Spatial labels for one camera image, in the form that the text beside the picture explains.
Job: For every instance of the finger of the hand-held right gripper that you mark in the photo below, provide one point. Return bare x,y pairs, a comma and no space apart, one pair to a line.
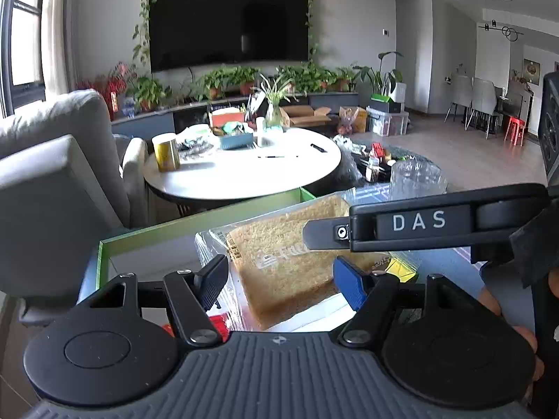
410,222

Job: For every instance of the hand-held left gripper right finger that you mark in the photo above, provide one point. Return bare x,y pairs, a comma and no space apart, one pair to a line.
349,281

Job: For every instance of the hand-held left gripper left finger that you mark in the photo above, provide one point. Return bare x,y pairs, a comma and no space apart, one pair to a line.
214,277

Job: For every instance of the clear toast bread packet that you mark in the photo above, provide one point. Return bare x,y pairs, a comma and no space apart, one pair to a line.
279,262

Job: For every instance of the green cardboard box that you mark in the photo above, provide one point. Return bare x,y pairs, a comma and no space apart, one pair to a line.
102,266

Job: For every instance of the person's right hand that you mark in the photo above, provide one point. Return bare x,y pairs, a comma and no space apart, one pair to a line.
524,336

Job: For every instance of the glass mug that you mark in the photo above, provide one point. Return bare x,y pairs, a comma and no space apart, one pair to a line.
415,179

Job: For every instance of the yellow snack packet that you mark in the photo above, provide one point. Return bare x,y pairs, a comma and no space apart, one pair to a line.
401,269

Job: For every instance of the red snack packet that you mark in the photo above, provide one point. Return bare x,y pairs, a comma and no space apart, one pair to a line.
219,327

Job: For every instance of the clear plastic storage box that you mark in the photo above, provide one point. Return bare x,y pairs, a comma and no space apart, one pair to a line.
386,122

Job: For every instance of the round white table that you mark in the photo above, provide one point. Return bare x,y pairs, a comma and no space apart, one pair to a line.
244,174

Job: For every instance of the black remote control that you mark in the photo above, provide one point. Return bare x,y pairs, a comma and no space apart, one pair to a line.
318,148

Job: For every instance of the green black box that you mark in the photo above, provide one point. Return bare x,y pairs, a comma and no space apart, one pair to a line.
386,104

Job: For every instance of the yellow can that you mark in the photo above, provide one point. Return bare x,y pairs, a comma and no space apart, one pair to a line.
166,152

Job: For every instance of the black pen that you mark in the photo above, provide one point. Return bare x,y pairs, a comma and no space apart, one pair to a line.
277,156

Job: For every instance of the blue tray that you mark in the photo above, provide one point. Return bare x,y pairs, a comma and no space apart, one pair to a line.
236,142

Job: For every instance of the grey dining chair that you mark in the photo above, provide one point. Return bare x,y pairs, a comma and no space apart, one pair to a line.
460,94
484,100

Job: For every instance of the red stool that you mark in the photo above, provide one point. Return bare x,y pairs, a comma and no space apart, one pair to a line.
515,128

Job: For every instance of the open cardboard box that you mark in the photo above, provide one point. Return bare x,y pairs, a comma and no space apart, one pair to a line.
305,115

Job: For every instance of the large-leaf plant in white pot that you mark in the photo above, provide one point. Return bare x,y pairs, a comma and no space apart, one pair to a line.
384,74

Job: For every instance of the small white bottle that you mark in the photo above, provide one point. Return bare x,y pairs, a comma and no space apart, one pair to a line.
261,133

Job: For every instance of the potted green plant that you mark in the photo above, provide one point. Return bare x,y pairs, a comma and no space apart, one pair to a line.
148,91
214,83
347,79
305,76
244,77

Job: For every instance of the orange white box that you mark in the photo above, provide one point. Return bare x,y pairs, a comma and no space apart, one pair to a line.
225,118

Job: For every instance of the glass vase with spider plant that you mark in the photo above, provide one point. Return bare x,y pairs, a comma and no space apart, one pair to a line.
274,109

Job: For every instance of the grey armchair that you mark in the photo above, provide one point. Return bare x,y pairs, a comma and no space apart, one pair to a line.
56,192

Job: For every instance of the blue white vase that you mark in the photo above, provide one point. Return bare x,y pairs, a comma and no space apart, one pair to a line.
129,107

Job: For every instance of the black pendant lamp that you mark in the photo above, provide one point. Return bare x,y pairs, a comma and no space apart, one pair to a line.
502,30

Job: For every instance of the red flower plant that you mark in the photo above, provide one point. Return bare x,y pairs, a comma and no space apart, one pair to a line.
109,85

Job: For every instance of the green vine around television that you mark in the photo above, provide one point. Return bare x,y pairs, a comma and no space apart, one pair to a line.
142,30

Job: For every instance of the black framed window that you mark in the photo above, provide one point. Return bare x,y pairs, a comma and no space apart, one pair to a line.
22,30

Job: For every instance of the framed wall picture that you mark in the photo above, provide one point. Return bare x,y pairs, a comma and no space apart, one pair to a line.
532,71

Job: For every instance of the black wall television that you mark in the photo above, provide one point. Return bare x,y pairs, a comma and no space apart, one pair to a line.
227,22

